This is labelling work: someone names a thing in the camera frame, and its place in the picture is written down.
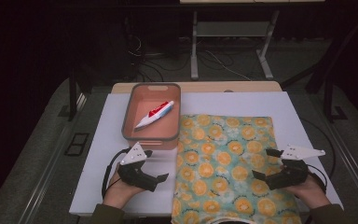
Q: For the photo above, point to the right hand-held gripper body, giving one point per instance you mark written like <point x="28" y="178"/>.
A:
<point x="289" y="175"/>

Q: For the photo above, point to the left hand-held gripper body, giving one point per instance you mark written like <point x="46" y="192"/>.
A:
<point x="135" y="174"/>

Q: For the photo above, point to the orange plastic bin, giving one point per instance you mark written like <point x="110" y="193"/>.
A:
<point x="164" y="130"/>

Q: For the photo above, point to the orange-print cloth tote bag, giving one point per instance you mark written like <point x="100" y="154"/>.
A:
<point x="230" y="155"/>

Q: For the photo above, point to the white red toothpaste tube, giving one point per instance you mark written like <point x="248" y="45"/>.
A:
<point x="155" y="114"/>

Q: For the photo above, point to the person's left hand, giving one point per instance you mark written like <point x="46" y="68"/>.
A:
<point x="118" y="191"/>

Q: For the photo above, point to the person's right hand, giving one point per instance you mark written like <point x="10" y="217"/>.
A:
<point x="312" y="194"/>

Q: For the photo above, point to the white board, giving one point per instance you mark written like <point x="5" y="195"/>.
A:
<point x="105" y="174"/>

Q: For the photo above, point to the black metal stand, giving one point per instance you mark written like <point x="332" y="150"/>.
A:
<point x="328" y="99"/>
<point x="72" y="93"/>

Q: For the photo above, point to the grey metal stand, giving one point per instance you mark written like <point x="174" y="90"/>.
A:
<point x="230" y="28"/>

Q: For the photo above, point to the aluminium rail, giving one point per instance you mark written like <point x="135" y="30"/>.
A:
<point x="351" y="158"/>
<point x="48" y="168"/>

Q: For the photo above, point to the black floor socket frame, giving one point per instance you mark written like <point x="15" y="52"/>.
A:
<point x="76" y="144"/>

